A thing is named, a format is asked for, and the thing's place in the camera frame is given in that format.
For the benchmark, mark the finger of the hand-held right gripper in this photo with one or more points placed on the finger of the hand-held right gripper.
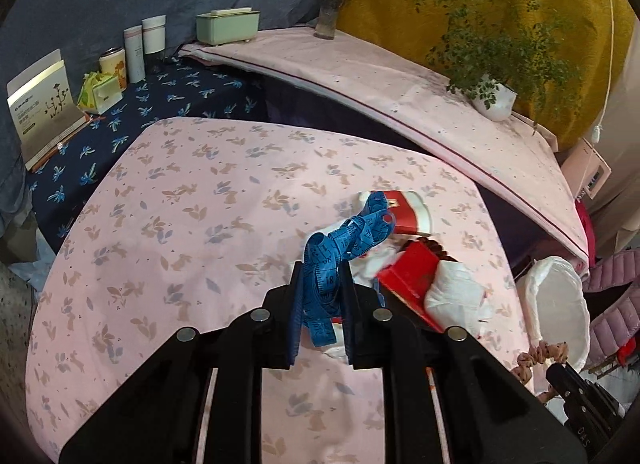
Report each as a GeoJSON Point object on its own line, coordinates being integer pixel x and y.
{"type": "Point", "coordinates": [572, 384]}

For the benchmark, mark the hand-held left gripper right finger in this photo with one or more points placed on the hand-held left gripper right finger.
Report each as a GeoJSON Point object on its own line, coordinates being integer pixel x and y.
{"type": "Point", "coordinates": [345, 304]}

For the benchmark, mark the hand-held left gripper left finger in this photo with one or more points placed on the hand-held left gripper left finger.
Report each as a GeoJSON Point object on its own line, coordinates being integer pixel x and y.
{"type": "Point", "coordinates": [297, 309]}

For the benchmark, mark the blue tape measure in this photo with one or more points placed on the blue tape measure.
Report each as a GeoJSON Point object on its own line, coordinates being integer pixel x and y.
{"type": "Point", "coordinates": [325, 269]}

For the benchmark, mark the red and white paper cup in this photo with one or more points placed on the red and white paper cup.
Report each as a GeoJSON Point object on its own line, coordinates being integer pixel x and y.
{"type": "Point", "coordinates": [407, 274]}
{"type": "Point", "coordinates": [410, 211]}

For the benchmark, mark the bin with white plastic bag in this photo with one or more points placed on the bin with white plastic bag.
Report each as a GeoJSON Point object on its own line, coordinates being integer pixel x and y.
{"type": "Point", "coordinates": [555, 304]}

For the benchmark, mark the white tissue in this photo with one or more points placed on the white tissue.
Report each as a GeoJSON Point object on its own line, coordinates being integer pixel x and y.
{"type": "Point", "coordinates": [455, 289]}

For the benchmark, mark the brown dotted scrunchie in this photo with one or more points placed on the brown dotted scrunchie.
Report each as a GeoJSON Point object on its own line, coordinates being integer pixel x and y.
{"type": "Point", "coordinates": [525, 361]}

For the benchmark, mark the pink puffer jacket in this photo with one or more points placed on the pink puffer jacket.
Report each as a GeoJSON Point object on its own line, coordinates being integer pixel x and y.
{"type": "Point", "coordinates": [615, 314]}

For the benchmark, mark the pink rabbit print tablecloth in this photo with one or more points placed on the pink rabbit print tablecloth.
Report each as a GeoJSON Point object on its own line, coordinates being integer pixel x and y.
{"type": "Point", "coordinates": [175, 244]}

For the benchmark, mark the pink cloth with red stripe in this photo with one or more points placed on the pink cloth with red stripe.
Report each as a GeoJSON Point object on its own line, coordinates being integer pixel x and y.
{"type": "Point", "coordinates": [375, 74]}

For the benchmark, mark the beige curtain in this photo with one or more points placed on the beige curtain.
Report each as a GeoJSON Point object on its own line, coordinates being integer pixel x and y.
{"type": "Point", "coordinates": [625, 144]}

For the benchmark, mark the navy floral cloth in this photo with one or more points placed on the navy floral cloth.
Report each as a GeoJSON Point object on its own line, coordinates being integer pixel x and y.
{"type": "Point", "coordinates": [165, 94]}

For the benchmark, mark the green plant in white pot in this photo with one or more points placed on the green plant in white pot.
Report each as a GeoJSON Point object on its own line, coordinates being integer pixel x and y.
{"type": "Point", "coordinates": [495, 97]}

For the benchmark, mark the pale plastic sheet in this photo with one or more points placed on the pale plastic sheet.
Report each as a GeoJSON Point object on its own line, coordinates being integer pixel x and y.
{"type": "Point", "coordinates": [30, 269]}

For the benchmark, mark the pale green tissue box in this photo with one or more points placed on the pale green tissue box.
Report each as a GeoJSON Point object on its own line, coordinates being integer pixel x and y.
{"type": "Point", "coordinates": [227, 27]}

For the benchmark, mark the green tissue pack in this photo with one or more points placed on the green tissue pack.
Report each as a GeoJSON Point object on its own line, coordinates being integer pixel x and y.
{"type": "Point", "coordinates": [97, 94]}

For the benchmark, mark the yellow printed can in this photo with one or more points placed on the yellow printed can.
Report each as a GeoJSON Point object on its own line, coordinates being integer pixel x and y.
{"type": "Point", "coordinates": [111, 69]}

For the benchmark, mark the open white gift box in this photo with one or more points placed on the open white gift box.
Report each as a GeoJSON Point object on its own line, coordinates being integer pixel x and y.
{"type": "Point", "coordinates": [45, 104]}

